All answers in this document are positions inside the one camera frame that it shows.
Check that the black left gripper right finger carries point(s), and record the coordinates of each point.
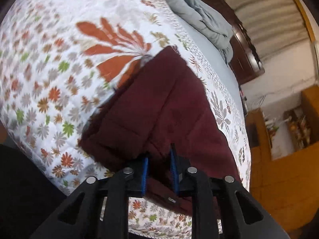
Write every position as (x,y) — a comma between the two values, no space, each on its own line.
(181,182)

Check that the wooden desk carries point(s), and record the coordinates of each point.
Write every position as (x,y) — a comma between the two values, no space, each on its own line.
(259,140)

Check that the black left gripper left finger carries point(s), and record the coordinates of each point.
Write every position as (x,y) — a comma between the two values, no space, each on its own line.
(136,178)

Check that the beige curtain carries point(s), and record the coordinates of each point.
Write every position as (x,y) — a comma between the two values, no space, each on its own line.
(272,25)

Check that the wooden wall shelf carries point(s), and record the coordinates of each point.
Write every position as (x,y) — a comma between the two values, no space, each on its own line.
(299,128)

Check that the dark wooden headboard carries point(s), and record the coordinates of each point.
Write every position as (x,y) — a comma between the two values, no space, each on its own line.
(245,63)

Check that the light blue bed sheet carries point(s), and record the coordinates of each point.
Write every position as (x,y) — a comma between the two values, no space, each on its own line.
(216,61)

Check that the orange wooden wardrobe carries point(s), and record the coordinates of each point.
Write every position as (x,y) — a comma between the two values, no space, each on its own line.
(288,187)

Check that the grey-blue comforter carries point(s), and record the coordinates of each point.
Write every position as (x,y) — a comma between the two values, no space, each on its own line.
(208,21)

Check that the maroon pants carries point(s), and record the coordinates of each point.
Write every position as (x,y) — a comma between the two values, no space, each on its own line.
(163,104)

